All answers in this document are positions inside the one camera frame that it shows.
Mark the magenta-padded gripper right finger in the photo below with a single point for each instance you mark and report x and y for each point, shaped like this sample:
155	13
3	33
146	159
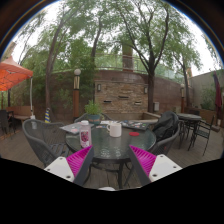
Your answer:
165	167

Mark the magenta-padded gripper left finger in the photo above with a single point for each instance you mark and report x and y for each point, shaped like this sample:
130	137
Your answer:
56	167

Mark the purple drink bottle white cap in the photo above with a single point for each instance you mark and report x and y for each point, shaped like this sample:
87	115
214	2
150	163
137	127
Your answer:
85	136

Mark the silver laptop with stickers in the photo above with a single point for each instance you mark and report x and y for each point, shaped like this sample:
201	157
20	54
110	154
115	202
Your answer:
71	128

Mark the flat round red coaster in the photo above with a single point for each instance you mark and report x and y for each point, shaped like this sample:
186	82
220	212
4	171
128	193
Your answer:
134	134

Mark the black metal chair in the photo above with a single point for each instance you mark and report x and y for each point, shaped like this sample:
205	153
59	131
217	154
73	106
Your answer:
201	131

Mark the blue yellow striped cone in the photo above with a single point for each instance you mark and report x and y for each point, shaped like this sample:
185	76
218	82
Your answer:
47	116

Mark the black laptop with stickers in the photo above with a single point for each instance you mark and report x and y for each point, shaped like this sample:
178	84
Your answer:
135	125

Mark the small round patio table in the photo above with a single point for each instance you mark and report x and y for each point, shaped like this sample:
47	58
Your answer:
189	117

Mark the white mug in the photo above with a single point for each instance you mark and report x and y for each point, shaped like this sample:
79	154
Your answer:
115	130

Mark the wooden bench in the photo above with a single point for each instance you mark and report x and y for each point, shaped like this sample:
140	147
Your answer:
20	112

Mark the green plant in blue pot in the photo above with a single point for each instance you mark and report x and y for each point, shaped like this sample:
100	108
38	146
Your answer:
93	110

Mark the large dark-trunked tree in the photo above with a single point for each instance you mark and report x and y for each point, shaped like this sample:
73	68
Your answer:
151	90

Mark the closed maroon umbrella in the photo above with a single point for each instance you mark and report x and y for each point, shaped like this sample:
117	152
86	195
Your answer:
218	96

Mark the leaning grey-trunked tree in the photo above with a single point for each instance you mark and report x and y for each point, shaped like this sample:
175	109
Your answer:
50	76

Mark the orange patio umbrella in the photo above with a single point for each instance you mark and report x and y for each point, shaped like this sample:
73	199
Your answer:
11	74

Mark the slim brown lamp post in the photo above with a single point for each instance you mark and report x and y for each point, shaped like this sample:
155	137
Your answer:
182	98

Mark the brown lamp post white globe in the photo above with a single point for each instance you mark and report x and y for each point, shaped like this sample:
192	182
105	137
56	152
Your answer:
76	96

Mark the black wall lamp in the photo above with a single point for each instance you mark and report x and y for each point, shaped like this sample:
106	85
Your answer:
145	89
99	87

